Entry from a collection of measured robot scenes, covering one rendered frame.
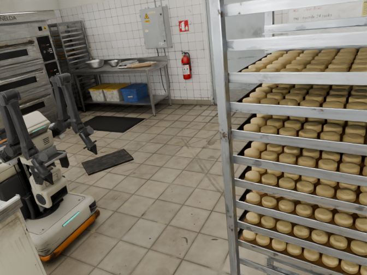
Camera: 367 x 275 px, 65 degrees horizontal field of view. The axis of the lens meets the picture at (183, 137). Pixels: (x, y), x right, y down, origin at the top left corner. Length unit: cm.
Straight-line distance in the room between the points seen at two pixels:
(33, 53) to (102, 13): 179
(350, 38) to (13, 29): 508
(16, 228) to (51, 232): 76
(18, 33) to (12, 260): 416
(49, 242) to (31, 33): 386
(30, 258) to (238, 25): 444
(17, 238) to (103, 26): 533
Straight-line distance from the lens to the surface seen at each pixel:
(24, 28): 555
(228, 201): 102
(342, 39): 77
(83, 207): 271
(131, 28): 616
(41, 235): 254
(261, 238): 118
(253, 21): 514
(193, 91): 571
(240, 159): 95
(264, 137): 88
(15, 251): 187
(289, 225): 111
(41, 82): 557
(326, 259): 114
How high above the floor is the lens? 169
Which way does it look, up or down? 23 degrees down
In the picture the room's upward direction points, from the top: 8 degrees counter-clockwise
